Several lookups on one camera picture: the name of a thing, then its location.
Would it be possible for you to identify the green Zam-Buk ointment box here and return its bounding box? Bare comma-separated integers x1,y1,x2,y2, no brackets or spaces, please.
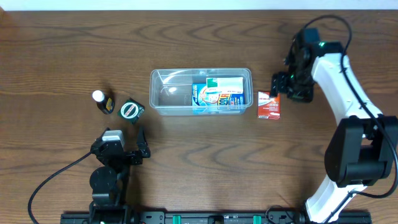
118,98,145,124

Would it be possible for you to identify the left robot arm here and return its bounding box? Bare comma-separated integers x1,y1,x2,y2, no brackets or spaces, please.
87,127,150,224

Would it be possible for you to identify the clear plastic container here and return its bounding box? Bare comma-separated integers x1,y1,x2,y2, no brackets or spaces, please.
149,68,253,116

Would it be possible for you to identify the white green medicine box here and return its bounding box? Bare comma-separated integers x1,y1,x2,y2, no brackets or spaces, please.
206,77,243,94

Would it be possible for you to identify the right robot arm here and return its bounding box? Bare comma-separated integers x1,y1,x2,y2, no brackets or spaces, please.
271,28,397,223

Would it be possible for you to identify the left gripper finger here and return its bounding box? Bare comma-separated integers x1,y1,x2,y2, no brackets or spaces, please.
136,126,149,152
93,128,110,149

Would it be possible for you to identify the dark syrup bottle white cap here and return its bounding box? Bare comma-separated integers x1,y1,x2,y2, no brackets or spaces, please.
92,90,115,114

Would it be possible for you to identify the black mounting rail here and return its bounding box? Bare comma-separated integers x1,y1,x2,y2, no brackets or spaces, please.
60,210,373,224

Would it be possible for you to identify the blue cooling patch box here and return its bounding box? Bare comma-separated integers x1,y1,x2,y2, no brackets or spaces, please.
192,83,245,115

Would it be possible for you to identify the red medicine box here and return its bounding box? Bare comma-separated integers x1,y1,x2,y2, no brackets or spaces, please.
257,91,280,120

